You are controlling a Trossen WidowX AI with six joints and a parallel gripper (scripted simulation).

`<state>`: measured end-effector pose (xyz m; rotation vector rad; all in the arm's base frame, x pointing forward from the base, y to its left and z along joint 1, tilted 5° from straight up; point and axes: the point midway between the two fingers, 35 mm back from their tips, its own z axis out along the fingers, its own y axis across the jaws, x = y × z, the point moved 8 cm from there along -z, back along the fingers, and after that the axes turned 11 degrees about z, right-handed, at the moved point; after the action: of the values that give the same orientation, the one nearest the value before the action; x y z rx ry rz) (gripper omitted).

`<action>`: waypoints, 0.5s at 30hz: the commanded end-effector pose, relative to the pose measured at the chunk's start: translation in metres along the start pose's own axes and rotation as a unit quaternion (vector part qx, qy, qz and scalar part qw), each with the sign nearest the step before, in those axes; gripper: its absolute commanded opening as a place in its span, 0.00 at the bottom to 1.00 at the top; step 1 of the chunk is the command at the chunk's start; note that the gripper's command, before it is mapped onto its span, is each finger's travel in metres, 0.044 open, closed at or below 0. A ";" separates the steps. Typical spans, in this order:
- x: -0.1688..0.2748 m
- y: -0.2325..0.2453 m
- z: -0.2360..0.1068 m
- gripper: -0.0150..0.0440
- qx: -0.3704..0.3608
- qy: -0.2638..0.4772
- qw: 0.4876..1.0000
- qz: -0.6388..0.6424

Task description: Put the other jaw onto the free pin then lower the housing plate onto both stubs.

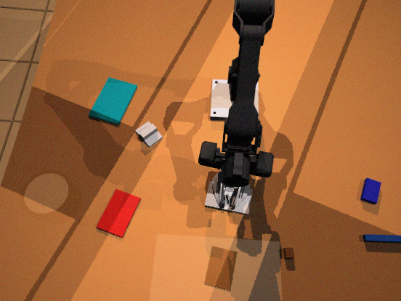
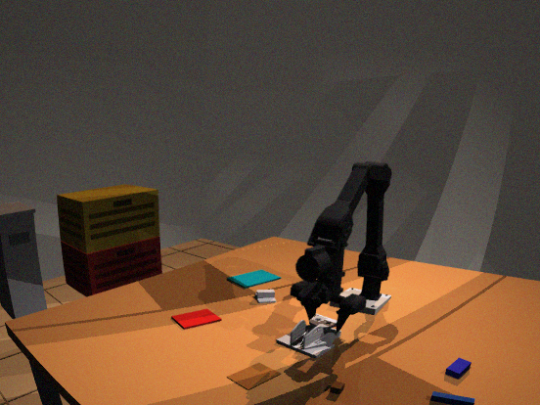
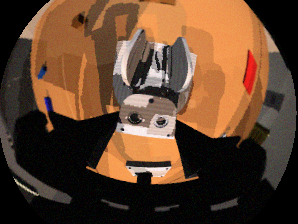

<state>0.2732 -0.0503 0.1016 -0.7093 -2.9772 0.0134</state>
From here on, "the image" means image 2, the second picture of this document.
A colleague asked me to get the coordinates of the red flat rectangular plate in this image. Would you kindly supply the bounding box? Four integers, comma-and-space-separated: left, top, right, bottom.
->
171, 309, 222, 330

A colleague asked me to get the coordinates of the blue flat bar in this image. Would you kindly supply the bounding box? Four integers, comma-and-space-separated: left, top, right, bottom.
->
430, 391, 475, 405

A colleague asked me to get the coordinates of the teal flat rectangular plate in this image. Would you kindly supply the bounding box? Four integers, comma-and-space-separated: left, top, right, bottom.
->
227, 270, 282, 289

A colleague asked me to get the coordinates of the blue rectangular block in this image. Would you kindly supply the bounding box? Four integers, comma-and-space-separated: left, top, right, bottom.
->
445, 357, 472, 379

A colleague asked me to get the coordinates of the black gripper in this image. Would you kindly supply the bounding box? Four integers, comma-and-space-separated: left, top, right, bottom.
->
291, 269, 367, 332

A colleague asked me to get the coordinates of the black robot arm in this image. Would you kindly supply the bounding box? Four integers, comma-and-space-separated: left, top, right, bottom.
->
295, 161, 391, 309

